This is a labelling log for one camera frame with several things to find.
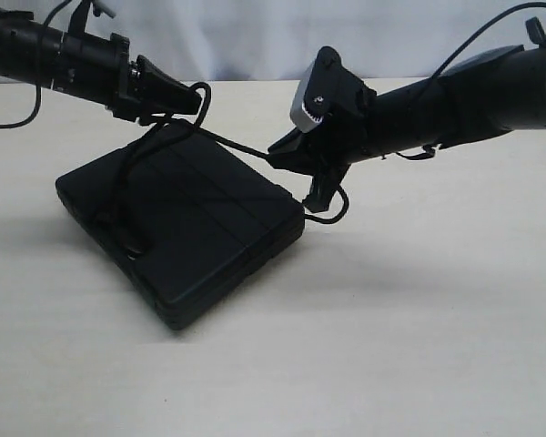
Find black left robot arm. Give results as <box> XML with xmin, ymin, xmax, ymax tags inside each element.
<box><xmin>0</xmin><ymin>1</ymin><xmax>201</xmax><ymax>124</ymax></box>

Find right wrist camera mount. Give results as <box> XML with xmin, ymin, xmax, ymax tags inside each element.
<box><xmin>289</xmin><ymin>46</ymin><xmax>364</xmax><ymax>133</ymax></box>

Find black plastic carrying case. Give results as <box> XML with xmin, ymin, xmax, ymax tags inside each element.
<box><xmin>56</xmin><ymin>126</ymin><xmax>305</xmax><ymax>330</ymax></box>

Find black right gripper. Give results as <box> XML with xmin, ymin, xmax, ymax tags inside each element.
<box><xmin>268</xmin><ymin>86</ymin><xmax>377</xmax><ymax>212</ymax></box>

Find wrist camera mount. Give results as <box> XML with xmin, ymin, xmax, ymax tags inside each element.
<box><xmin>289</xmin><ymin>46</ymin><xmax>364</xmax><ymax>133</ymax></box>
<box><xmin>67</xmin><ymin>0</ymin><xmax>116</xmax><ymax>36</ymax></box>

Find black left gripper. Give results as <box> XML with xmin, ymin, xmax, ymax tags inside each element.
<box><xmin>106</xmin><ymin>34</ymin><xmax>200</xmax><ymax>123</ymax></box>

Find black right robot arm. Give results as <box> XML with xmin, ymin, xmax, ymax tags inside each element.
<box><xmin>268</xmin><ymin>46</ymin><xmax>546</xmax><ymax>213</ymax></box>

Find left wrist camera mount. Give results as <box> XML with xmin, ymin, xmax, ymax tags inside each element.
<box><xmin>67</xmin><ymin>0</ymin><xmax>116</xmax><ymax>36</ymax></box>

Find black cord with loop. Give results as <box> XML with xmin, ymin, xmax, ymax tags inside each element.
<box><xmin>90</xmin><ymin>81</ymin><xmax>350</xmax><ymax>256</ymax></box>

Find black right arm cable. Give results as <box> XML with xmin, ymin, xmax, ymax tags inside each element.
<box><xmin>390</xmin><ymin>2</ymin><xmax>546</xmax><ymax>161</ymax></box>

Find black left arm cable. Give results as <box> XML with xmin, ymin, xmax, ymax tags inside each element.
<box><xmin>0</xmin><ymin>0</ymin><xmax>81</xmax><ymax>129</ymax></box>

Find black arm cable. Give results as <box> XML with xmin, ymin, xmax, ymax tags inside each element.
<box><xmin>0</xmin><ymin>0</ymin><xmax>81</xmax><ymax>129</ymax></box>
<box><xmin>390</xmin><ymin>2</ymin><xmax>546</xmax><ymax>161</ymax></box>

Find white backdrop curtain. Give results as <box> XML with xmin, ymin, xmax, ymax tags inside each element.
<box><xmin>0</xmin><ymin>0</ymin><xmax>546</xmax><ymax>86</ymax></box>

